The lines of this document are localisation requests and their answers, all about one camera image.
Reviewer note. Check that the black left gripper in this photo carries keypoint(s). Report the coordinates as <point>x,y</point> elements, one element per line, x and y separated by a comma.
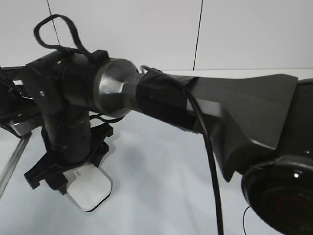
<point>19,114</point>

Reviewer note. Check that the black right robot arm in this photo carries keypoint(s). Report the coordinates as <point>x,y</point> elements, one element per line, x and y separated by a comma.
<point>260,127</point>

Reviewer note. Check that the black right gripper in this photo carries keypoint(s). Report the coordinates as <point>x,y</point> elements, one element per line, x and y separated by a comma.
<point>52,165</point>

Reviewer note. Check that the white rectangular whiteboard eraser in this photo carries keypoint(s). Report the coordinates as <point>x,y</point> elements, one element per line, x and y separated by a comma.
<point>88,186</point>

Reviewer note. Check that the whiteboard with aluminium frame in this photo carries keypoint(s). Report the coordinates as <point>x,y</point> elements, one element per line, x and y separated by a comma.
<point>161,185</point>

